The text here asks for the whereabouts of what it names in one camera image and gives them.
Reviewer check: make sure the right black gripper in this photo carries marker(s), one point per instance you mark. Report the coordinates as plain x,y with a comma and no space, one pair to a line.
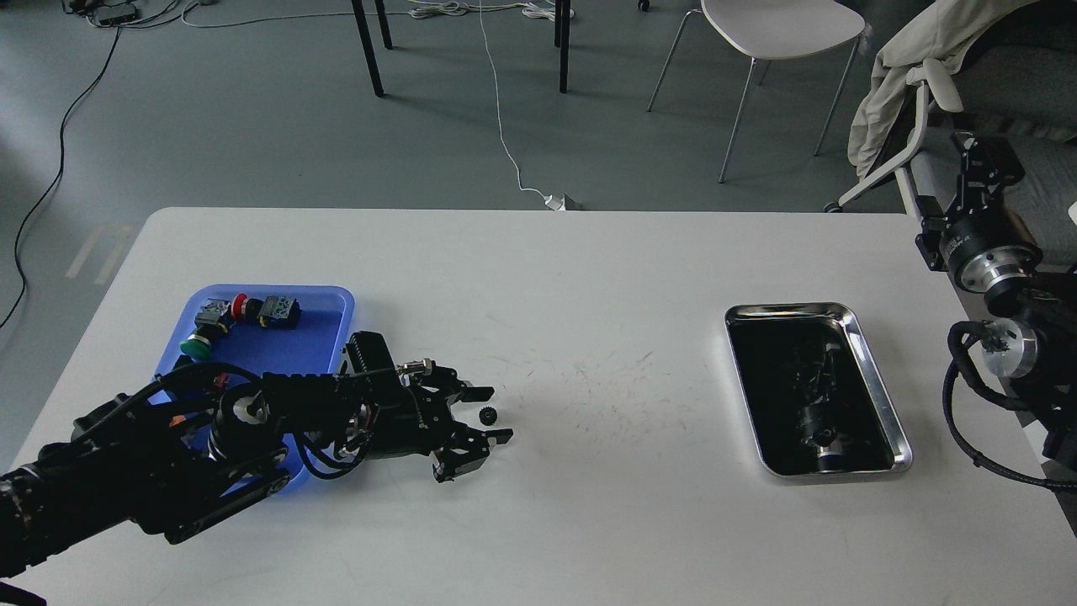
985,245

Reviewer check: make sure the blue plastic tray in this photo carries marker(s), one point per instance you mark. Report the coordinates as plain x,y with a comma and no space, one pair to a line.
312,347

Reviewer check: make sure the black switch contact block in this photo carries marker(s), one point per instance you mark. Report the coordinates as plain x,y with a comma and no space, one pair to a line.
277,312

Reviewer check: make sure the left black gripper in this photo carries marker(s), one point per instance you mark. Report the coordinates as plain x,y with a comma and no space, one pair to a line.
416,419

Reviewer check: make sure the green push button switch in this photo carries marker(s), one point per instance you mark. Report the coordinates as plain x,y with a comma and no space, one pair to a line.
212,322

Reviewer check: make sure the white chair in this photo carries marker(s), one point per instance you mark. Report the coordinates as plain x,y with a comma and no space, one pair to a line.
775,31

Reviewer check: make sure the small black gear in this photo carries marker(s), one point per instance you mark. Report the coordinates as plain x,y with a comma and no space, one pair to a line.
488,416

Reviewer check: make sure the steel metal tray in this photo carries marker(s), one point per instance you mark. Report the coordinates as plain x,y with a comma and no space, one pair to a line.
818,408

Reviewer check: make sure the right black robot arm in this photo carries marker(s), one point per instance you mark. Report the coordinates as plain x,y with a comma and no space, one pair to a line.
1022,358

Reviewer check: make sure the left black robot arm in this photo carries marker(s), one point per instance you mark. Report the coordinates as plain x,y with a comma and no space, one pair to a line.
209,439

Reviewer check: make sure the beige jacket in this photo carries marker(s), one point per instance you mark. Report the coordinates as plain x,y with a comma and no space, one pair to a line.
944,31

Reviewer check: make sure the white power adapter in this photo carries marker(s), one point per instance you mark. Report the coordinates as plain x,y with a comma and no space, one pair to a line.
561,202

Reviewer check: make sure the red emergency stop button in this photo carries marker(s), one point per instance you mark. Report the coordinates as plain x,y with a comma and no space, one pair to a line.
244,309

